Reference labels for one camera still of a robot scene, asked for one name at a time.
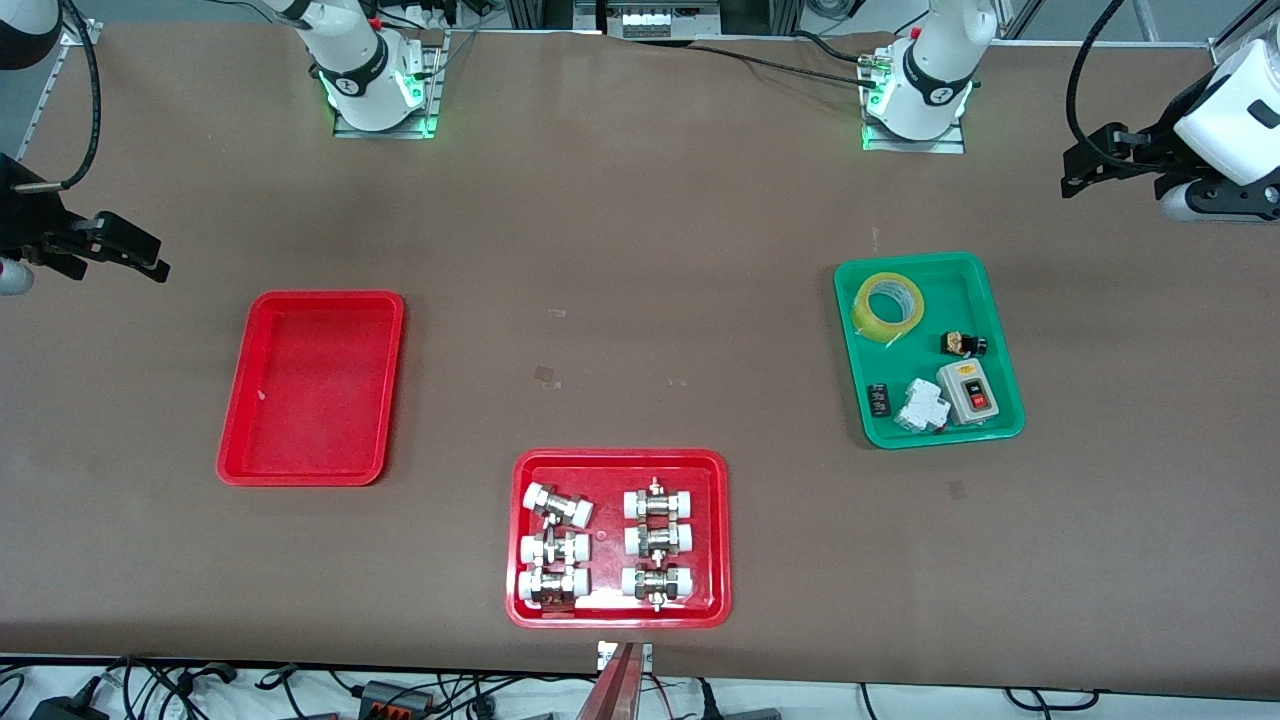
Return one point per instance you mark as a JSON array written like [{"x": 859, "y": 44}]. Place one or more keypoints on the white capped metal pipe fitting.
[
  {"x": 658, "y": 502},
  {"x": 553, "y": 549},
  {"x": 658, "y": 541},
  {"x": 558, "y": 506},
  {"x": 657, "y": 583},
  {"x": 552, "y": 585}
]

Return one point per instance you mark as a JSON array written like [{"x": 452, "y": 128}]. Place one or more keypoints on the white circuit breaker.
[{"x": 922, "y": 406}]

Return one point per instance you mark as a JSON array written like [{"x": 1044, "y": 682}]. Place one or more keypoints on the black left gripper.
[{"x": 1157, "y": 141}]

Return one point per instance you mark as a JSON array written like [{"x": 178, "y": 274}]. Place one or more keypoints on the green plastic tray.
[{"x": 900, "y": 400}]

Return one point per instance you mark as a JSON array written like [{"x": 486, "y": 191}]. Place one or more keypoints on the yellow tape roll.
[{"x": 868, "y": 320}]

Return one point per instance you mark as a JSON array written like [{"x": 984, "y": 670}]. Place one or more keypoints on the small metal bracket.
[{"x": 604, "y": 655}]

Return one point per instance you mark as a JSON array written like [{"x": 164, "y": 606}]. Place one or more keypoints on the aluminium frame corner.
[
  {"x": 80, "y": 32},
  {"x": 1228, "y": 50}
]

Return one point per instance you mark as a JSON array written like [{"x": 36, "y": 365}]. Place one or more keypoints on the empty red plastic tray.
[{"x": 310, "y": 390}]

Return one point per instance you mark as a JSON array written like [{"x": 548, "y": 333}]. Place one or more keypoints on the grey terminal block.
[{"x": 665, "y": 22}]

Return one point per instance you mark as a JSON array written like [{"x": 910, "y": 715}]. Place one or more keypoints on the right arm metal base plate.
[{"x": 432, "y": 80}]

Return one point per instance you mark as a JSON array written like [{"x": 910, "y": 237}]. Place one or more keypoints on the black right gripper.
[{"x": 28, "y": 216}]

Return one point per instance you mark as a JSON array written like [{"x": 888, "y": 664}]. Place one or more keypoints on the red tray holding fittings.
[{"x": 610, "y": 465}]

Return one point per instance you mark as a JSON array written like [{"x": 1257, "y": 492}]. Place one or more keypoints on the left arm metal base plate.
[{"x": 950, "y": 142}]

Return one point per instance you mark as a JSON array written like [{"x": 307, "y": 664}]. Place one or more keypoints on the black cylindrical capacitor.
[{"x": 880, "y": 400}]

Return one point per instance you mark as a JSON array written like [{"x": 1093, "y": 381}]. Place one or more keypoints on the black orange push button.
[{"x": 962, "y": 344}]

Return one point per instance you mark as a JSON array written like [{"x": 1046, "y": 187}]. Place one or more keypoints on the red metal bar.
[{"x": 612, "y": 690}]

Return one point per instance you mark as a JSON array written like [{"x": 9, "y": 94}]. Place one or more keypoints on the grey on-off switch box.
[{"x": 968, "y": 392}]

